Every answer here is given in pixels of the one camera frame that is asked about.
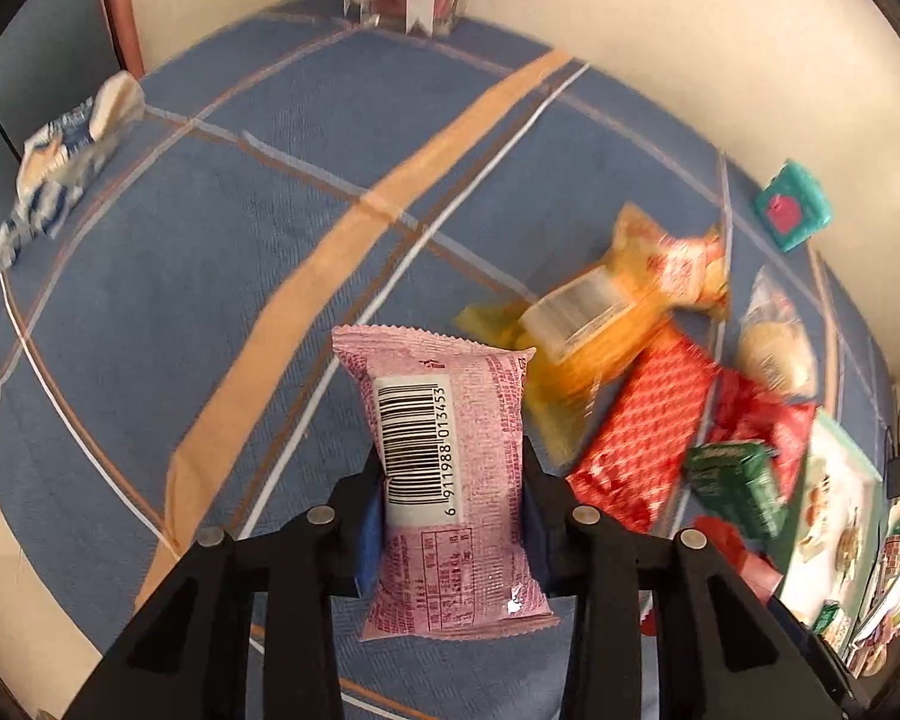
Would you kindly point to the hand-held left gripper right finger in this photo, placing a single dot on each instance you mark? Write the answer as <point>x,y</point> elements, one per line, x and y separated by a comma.
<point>536,540</point>

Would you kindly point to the reddish wooden frame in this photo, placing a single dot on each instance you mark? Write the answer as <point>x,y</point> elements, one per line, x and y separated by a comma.
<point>124,7</point>

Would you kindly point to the teal-rimmed white tray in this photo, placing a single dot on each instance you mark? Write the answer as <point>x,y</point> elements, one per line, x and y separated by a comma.
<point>832,510</point>

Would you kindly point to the blue and white packet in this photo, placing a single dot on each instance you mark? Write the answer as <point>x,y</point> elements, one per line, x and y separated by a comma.
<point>60,165</point>

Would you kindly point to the red flower-print packet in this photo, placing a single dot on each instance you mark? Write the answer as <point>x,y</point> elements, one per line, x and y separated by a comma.
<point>772,420</point>

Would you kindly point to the red patterned packet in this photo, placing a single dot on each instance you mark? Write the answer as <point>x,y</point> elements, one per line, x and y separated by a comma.
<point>645,427</point>

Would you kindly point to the orange cake packet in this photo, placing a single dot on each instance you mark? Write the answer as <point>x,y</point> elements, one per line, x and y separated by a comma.
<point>585,330</point>

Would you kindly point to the dark panel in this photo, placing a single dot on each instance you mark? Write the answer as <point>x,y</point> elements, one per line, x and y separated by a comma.
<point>52,52</point>

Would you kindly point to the clear bun packet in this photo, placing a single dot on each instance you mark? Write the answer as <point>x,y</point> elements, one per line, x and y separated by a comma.
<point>776,345</point>

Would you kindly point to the green biscuit packet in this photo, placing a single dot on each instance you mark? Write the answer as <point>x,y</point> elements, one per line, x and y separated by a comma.
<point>735,484</point>

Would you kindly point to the teal toy box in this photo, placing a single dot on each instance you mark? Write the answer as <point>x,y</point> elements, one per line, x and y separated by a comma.
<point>791,206</point>

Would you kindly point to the pile of colourful clutter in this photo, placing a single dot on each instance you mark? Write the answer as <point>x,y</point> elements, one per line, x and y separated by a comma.
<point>892,585</point>

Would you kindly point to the pink snack packet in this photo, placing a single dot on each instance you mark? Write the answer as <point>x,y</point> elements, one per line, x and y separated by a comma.
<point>450,465</point>

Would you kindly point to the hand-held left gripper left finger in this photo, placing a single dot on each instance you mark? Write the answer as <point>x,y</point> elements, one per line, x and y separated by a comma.
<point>367,540</point>

